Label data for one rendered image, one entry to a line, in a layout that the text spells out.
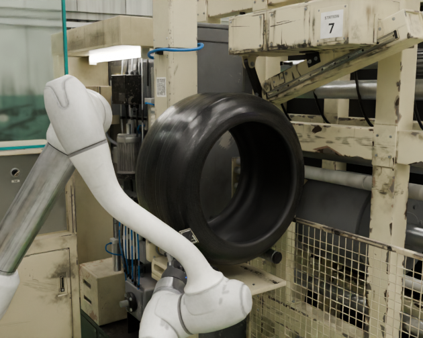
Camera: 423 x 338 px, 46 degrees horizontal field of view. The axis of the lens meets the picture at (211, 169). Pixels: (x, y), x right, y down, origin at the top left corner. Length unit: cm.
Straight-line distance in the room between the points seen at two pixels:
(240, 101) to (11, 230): 79
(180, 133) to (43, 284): 97
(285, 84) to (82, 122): 100
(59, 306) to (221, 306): 119
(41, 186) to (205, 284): 51
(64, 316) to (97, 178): 118
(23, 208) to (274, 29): 103
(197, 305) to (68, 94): 57
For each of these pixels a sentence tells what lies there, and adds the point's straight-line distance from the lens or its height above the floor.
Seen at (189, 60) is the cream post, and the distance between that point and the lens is 196.
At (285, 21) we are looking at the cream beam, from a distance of 181.
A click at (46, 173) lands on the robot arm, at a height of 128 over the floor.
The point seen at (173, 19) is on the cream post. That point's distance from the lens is 194.
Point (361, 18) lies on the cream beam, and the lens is 166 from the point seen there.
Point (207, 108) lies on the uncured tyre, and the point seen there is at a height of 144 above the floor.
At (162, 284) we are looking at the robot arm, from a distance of 137.
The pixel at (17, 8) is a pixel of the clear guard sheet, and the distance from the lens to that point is 212.
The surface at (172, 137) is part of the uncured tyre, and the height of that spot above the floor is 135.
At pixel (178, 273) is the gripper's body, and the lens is 140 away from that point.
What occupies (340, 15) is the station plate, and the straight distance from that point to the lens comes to 164.
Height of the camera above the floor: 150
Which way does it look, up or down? 9 degrees down
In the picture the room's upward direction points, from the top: straight up
